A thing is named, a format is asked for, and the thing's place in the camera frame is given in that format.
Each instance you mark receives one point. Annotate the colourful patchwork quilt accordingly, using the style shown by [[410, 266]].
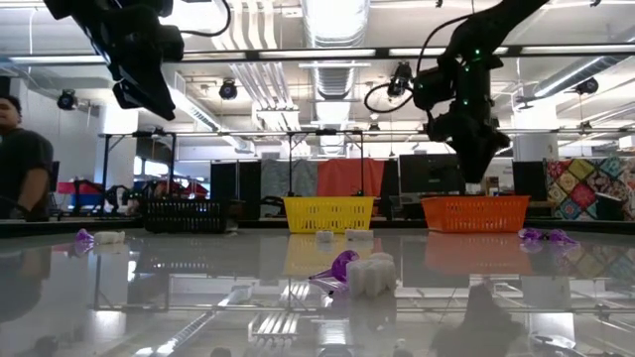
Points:
[[585, 188]]

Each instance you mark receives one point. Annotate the white room column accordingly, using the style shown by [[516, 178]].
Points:
[[536, 144]]

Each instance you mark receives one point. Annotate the red background machine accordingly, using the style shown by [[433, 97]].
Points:
[[178, 189], [82, 193]]

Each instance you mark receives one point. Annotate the large black monitor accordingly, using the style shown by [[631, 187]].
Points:
[[426, 173]]

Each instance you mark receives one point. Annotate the rig beam with light strip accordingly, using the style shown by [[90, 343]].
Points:
[[297, 55]]

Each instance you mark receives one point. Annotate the yellow plastic basket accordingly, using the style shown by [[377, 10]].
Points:
[[327, 214]]

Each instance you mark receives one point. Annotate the black plastic basket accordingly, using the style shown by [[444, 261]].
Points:
[[186, 215]]

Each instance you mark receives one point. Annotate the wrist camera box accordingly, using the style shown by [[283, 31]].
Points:
[[144, 94], [430, 89]]

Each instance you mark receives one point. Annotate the orange plastic basket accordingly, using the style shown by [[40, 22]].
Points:
[[475, 214]]

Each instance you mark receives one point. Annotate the grey hanging cloth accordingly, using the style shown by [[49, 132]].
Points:
[[288, 177]]

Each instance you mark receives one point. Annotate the small black monitor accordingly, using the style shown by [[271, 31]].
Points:
[[529, 181]]

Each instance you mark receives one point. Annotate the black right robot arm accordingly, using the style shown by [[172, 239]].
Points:
[[496, 20]]

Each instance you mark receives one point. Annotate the black partition panel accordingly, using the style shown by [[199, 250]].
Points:
[[233, 186]]

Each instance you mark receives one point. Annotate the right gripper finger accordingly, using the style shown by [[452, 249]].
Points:
[[467, 158], [487, 156]]

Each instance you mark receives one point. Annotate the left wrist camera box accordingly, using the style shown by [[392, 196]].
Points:
[[144, 94]]

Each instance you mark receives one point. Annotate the black metal table frame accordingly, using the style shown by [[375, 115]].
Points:
[[258, 224]]

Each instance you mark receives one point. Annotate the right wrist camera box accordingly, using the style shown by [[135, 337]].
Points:
[[430, 89]]

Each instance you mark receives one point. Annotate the orange hanging cloth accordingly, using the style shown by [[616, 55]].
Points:
[[349, 177]]

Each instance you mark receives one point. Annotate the silver ventilation duct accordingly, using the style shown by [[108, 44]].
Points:
[[570, 79], [335, 74]]

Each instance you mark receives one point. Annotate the person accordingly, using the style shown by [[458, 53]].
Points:
[[20, 158]]

